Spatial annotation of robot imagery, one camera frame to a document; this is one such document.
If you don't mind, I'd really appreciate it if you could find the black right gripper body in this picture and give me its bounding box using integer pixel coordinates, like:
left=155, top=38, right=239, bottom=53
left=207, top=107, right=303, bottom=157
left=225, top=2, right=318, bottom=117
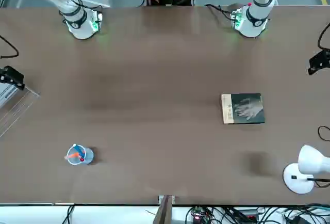
left=0, top=65, right=22, bottom=84

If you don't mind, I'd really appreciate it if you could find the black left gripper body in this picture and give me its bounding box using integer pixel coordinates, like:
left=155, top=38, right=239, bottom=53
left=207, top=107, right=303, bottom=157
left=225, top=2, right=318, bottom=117
left=316, top=50, right=330, bottom=68

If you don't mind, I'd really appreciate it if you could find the dark cover book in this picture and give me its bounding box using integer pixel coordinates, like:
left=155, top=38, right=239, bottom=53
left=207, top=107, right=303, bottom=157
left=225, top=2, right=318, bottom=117
left=221, top=92, right=266, bottom=125

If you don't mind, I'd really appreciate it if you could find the white book blue print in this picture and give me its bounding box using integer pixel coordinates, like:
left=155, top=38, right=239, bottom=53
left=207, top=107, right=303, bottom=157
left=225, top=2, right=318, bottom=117
left=0, top=83, right=19, bottom=109

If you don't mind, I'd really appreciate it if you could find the clear acrylic storage rack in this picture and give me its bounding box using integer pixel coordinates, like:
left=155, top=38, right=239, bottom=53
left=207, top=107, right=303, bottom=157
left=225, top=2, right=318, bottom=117
left=0, top=82, right=41, bottom=139

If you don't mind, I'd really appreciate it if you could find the white desk lamp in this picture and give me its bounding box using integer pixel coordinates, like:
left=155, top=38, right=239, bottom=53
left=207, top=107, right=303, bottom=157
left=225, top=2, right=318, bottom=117
left=283, top=144, right=330, bottom=195

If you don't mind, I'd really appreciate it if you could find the blue pen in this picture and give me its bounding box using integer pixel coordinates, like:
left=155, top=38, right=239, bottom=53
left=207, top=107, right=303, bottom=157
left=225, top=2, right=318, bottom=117
left=73, top=143, right=87, bottom=157

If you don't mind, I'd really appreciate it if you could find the clear pen cup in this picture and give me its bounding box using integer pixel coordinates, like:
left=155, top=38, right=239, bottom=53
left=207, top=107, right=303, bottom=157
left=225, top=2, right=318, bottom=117
left=64, top=143, right=95, bottom=167

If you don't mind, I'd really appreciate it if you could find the grey power strip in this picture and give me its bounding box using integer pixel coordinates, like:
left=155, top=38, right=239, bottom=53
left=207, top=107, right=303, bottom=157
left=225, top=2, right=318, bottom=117
left=236, top=209, right=259, bottom=221

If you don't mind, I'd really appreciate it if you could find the green circuit board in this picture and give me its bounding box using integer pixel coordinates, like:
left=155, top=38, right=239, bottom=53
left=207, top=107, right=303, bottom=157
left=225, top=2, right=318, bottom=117
left=190, top=206, right=210, bottom=224

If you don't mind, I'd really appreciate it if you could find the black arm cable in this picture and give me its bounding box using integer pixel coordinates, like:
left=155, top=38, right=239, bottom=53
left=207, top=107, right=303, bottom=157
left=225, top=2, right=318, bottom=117
left=318, top=22, right=330, bottom=52
left=0, top=36, right=20, bottom=59

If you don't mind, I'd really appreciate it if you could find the black lamp cable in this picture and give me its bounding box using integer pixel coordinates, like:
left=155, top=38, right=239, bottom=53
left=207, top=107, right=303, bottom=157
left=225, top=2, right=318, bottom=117
left=318, top=125, right=330, bottom=141

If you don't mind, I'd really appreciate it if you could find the black base cable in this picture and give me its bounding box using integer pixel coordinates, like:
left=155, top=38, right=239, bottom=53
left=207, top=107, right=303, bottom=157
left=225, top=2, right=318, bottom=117
left=205, top=3, right=237, bottom=21

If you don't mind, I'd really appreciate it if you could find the black adapter cable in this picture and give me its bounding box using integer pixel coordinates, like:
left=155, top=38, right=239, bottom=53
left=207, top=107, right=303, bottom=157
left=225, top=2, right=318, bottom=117
left=66, top=204, right=76, bottom=224

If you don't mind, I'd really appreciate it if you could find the metal frame post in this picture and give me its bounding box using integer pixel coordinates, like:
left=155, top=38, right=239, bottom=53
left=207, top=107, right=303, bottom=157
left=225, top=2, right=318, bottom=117
left=154, top=195, right=178, bottom=224

